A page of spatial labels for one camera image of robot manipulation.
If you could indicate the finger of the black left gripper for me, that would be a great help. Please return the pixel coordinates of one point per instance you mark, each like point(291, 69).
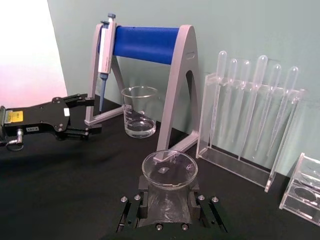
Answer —
point(80, 132)
point(80, 101)

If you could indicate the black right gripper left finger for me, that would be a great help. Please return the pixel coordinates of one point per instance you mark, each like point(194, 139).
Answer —
point(143, 200)

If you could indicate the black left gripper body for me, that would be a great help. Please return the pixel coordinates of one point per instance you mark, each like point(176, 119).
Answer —
point(42, 117)

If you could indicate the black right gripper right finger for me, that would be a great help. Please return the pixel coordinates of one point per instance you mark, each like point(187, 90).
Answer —
point(195, 202)

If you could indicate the clear glass beaker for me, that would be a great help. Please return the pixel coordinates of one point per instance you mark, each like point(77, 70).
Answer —
point(170, 202)
point(138, 126)

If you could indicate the white and blue micropipette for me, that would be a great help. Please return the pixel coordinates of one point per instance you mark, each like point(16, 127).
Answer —
point(106, 55)

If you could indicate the clear acrylic pipette rack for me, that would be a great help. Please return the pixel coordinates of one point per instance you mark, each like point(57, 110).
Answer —
point(250, 166)

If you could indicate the black table cloth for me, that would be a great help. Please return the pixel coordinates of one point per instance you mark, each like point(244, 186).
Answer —
point(62, 200)

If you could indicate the white backdrop panel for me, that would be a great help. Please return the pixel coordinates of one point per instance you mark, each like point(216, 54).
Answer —
point(25, 50)

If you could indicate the grey stand with blue bar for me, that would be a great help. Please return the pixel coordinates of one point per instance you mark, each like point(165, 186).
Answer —
point(145, 41)

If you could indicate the small clear acrylic holder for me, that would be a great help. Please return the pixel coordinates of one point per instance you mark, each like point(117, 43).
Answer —
point(300, 200)

